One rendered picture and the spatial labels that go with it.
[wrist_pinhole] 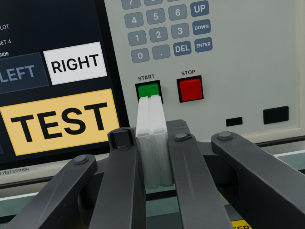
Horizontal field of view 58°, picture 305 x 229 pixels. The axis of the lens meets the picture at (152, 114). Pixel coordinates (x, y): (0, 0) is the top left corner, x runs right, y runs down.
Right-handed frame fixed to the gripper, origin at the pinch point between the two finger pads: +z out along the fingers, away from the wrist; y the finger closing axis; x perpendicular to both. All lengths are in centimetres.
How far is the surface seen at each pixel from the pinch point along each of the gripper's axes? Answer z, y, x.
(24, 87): 9.4, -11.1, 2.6
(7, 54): 9.4, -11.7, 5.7
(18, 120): 9.4, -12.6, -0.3
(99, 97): 9.4, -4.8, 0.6
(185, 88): 8.9, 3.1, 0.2
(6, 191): 7.8, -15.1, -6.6
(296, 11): 9.6, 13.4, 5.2
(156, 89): 8.9, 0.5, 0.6
